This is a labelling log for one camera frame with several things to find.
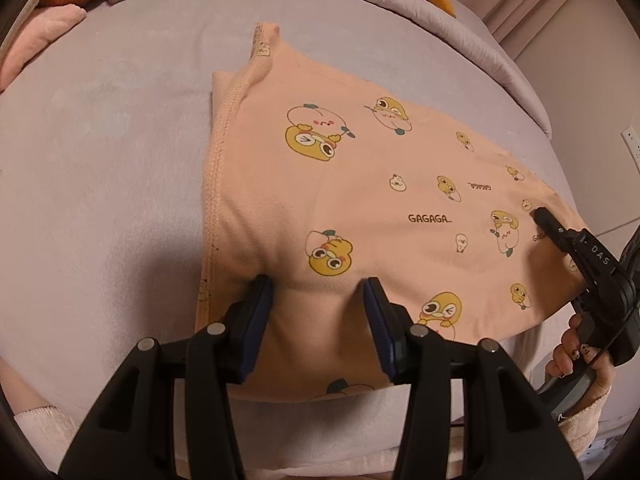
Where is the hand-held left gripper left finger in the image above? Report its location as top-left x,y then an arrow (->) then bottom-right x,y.
59,275 -> 275,480

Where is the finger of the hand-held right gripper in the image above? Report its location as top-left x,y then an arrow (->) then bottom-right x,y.
533,207 -> 624,292

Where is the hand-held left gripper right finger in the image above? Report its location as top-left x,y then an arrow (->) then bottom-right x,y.
362,277 -> 583,480

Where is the peach cartoon print shirt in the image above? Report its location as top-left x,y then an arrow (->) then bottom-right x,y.
195,21 -> 591,403

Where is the person's left forearm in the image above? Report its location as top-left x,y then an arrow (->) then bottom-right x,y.
12,402 -> 78,473

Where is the person's right forearm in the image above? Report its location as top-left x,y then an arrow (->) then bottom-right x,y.
555,390 -> 608,461

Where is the person's right hand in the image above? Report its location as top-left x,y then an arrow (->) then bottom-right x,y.
545,312 -> 616,417

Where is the pale pink fleece robe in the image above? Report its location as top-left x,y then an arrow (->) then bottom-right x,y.
210,440 -> 476,480

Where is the pink curtain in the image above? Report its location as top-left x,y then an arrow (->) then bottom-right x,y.
445,0 -> 608,61

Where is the lavender duvet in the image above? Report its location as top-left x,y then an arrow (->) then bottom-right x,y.
220,0 -> 553,138

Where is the pink plush cloth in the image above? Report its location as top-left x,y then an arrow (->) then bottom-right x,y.
0,4 -> 88,91

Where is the white wall socket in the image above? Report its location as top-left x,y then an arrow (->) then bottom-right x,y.
621,127 -> 640,163

